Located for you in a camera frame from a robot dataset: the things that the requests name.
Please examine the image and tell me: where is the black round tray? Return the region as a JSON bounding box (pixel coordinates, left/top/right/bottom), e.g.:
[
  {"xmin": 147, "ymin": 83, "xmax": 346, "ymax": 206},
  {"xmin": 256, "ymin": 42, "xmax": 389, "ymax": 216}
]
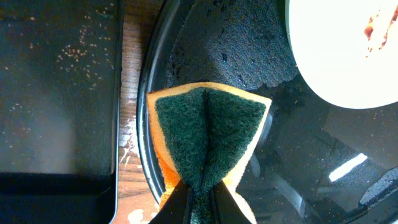
[{"xmin": 137, "ymin": 0, "xmax": 397, "ymax": 223}]

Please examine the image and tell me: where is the black rectangular tray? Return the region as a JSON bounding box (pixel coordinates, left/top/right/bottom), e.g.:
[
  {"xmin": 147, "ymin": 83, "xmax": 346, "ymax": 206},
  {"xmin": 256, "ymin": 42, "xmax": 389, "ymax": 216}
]
[{"xmin": 1, "ymin": 0, "xmax": 123, "ymax": 223}]

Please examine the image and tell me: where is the yellow green scrub sponge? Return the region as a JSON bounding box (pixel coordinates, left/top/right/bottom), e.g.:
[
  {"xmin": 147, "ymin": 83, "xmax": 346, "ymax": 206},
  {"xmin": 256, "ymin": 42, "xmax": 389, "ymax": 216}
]
[{"xmin": 146, "ymin": 82, "xmax": 272, "ymax": 223}]

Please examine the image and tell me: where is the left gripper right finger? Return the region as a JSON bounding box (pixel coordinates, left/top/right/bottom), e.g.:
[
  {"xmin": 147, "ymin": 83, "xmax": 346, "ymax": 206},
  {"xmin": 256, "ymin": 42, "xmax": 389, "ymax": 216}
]
[{"xmin": 211, "ymin": 181, "xmax": 251, "ymax": 224}]

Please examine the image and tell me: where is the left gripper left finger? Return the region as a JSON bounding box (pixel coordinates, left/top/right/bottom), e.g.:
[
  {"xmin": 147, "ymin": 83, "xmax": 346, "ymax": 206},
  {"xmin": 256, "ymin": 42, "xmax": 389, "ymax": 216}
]
[{"xmin": 149, "ymin": 180, "xmax": 194, "ymax": 224}]

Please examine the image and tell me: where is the light blue plate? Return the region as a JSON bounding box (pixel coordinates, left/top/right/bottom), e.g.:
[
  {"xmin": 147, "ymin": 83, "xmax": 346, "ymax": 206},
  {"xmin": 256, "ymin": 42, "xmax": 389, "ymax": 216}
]
[{"xmin": 285, "ymin": 0, "xmax": 397, "ymax": 109}]

